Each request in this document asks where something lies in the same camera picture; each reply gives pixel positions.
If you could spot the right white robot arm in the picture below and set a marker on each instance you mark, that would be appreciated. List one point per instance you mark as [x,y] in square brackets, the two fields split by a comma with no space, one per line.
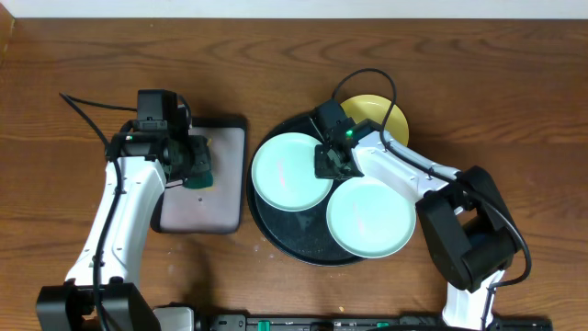
[469,232]

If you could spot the yellow plate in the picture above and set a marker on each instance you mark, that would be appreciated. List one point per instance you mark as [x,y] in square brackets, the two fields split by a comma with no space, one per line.
[374,107]

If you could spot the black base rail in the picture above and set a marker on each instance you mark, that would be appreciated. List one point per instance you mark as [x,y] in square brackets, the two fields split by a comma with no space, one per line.
[239,322]

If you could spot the round black tray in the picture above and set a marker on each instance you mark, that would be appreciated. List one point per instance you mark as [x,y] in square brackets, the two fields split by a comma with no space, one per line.
[303,235]

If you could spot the mint green plate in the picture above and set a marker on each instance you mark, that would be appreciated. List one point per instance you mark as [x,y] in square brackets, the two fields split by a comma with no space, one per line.
[283,173]
[369,219]

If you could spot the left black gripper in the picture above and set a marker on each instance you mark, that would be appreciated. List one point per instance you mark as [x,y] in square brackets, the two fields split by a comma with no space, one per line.
[200,148]

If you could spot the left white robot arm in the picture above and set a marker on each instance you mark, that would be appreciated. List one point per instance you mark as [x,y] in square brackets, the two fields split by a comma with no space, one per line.
[101,290]

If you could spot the green yellow sponge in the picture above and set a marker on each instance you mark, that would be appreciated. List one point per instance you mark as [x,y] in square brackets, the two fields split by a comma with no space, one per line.
[199,181]

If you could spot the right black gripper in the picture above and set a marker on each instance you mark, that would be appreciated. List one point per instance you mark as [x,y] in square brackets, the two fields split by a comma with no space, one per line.
[320,165]

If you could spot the rectangular black tray pink mat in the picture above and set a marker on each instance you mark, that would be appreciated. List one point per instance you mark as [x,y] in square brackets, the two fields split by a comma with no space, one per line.
[215,209]

